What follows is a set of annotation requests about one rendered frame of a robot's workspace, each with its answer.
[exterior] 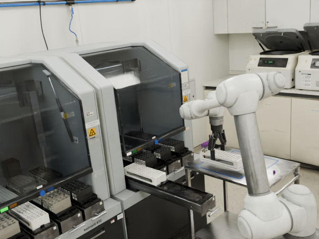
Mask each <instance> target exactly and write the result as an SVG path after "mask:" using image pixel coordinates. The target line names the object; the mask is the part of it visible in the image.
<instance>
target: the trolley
mask: <svg viewBox="0 0 319 239"><path fill-rule="evenodd" d="M225 151H226V152H230V153H234V154H238V155H241V152H240V149H237V148H233V147H227V146H225ZM264 160H265V165H266V170H267V175H268V180H269V186H270V189H271V188H273V187H274V186H275V185H276V184H277V183H279V182H280V181H281V180H283V179H284V178H285V177H287V176H288V175H289V174H290V173H292V172H293V171H294V173H293V174H294V179H292V180H291V181H290V182H289V183H287V184H286V185H285V186H284V187H282V188H281V189H280V190H279V191H278V192H276V193H275V192H273V193H275V194H276V195H278V194H279V193H281V192H282V191H283V190H284V189H285V188H287V187H288V186H289V185H290V184H292V183H293V182H294V184H300V176H301V175H302V174H301V173H300V163H297V162H292V161H289V160H284V159H280V158H276V157H272V156H266V155H264ZM184 168H185V175H186V185H187V186H190V187H191V180H190V170H191V171H194V172H198V173H201V174H204V175H208V176H210V177H214V178H217V179H220V180H223V191H224V212H223V213H222V214H221V215H219V216H218V217H217V218H215V219H214V220H212V221H211V222H210V223H208V224H207V225H206V226H204V227H203V228H202V229H200V230H199V231H198V232H196V233H194V221H193V210H191V209H188V219H189V232H190V239H195V238H197V239H247V238H245V237H244V236H243V235H242V234H241V232H240V231H239V229H238V226H237V218H238V215H237V214H235V213H232V212H230V211H228V192H227V182H230V183H233V184H236V185H239V186H242V187H246V188H247V184H246V179H245V174H244V168H242V169H240V170H239V171H235V170H232V169H230V168H226V167H223V166H219V165H215V164H212V163H208V162H203V161H200V158H198V159H196V160H194V161H193V162H191V163H189V164H187V165H185V166H184ZM273 170H275V172H276V173H275V174H273Z"/></svg>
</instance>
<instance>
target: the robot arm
mask: <svg viewBox="0 0 319 239"><path fill-rule="evenodd" d="M284 86H285V78H284V76H283V75H282V74H281V73H278V72H269V73H253V74H241V75H236V76H233V77H230V78H228V79H226V80H224V81H222V82H221V83H220V84H219V85H218V86H217V88H216V91H211V92H209V94H208V96H207V99H205V100H194V101H190V102H187V103H185V104H183V105H182V106H181V107H180V109H179V112H180V115H181V117H182V118H183V119H186V120H194V119H199V118H202V117H205V116H209V124H210V125H211V130H212V134H211V135H209V143H208V150H210V155H211V160H215V150H214V147H215V144H216V141H217V139H218V138H219V140H220V142H221V144H220V150H223V151H225V145H226V142H227V141H226V137H225V130H224V129H223V123H224V108H225V107H226V108H227V109H228V111H229V113H230V114H231V115H232V116H234V121H235V128H236V133H237V138H238V143H239V148H240V152H241V158H242V163H243V168H244V174H245V179H246V184H247V190H248V194H247V195H246V196H245V198H244V204H243V210H242V211H240V213H239V215H238V218H237V226H238V229H239V231H240V232H241V234H242V235H243V236H244V237H245V238H247V239H319V231H316V223H317V205H316V200H315V197H314V195H313V193H312V192H311V191H310V189H309V188H308V187H306V186H303V185H300V184H293V185H290V186H288V187H287V188H285V189H284V190H283V192H282V195H280V196H279V197H278V198H277V195H276V194H275V193H273V192H272V191H270V186H269V180H268V175H267V170H266V165H265V160H264V155H263V148H262V143H261V138H260V133H259V128H258V123H257V118H256V113H255V112H256V111H257V108H258V101H260V100H263V99H266V98H268V97H271V96H273V95H276V94H278V93H279V92H280V91H281V90H282V89H283V88H284Z"/></svg>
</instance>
